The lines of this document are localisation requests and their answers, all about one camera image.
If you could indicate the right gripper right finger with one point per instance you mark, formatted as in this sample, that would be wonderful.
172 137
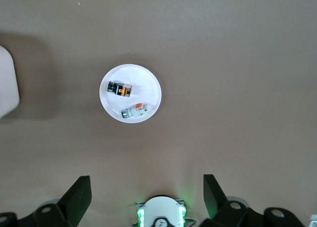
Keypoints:
213 199

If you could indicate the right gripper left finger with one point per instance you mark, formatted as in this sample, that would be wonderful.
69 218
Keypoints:
76 199

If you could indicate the black and orange switch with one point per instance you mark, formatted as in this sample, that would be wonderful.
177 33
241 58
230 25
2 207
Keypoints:
119 88

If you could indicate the pink round plate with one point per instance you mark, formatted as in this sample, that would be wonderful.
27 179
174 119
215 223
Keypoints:
144 88

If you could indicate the white lidded storage box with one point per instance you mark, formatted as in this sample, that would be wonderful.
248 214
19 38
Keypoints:
7 88

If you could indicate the white and grey switch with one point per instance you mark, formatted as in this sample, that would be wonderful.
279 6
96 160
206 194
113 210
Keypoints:
133 112

